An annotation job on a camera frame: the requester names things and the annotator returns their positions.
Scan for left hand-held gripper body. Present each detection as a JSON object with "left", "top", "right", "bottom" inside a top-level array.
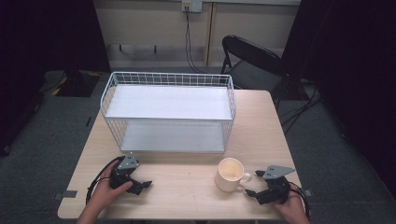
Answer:
[{"left": 109, "top": 155, "right": 142, "bottom": 196}]

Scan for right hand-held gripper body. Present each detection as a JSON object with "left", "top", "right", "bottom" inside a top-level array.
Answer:
[{"left": 257, "top": 164, "right": 296, "bottom": 205}]

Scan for white cup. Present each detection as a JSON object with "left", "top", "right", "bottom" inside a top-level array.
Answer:
[{"left": 214, "top": 157, "right": 253, "bottom": 192}]

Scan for person's right hand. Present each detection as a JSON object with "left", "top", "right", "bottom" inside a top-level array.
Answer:
[{"left": 273, "top": 189, "right": 308, "bottom": 220}]

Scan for person's left hand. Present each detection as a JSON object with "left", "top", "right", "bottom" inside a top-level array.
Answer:
[{"left": 89, "top": 160, "right": 134, "bottom": 214}]

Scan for black stand base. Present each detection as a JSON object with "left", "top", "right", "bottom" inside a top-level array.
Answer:
[{"left": 55, "top": 69, "right": 101, "bottom": 98}]

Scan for black folding chair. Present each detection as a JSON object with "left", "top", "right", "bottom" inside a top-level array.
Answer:
[{"left": 220, "top": 35, "right": 291, "bottom": 108}]

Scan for dark curtain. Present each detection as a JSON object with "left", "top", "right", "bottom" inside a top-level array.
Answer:
[
  {"left": 0, "top": 0, "right": 112, "bottom": 157},
  {"left": 280, "top": 0, "right": 396, "bottom": 200}
]

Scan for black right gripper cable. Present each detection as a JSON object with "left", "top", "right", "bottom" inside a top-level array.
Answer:
[{"left": 288, "top": 181, "right": 312, "bottom": 219}]

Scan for white wire shelf rack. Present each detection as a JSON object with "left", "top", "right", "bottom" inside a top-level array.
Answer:
[{"left": 99, "top": 71, "right": 237, "bottom": 154}]

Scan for black floor cables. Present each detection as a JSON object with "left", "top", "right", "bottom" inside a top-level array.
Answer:
[{"left": 279, "top": 81, "right": 323, "bottom": 135}]

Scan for black wall cable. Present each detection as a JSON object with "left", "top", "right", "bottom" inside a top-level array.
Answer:
[{"left": 184, "top": 8, "right": 207, "bottom": 75}]

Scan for white wall socket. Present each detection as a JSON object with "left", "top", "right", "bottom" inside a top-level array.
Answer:
[{"left": 181, "top": 0, "right": 204, "bottom": 14}]

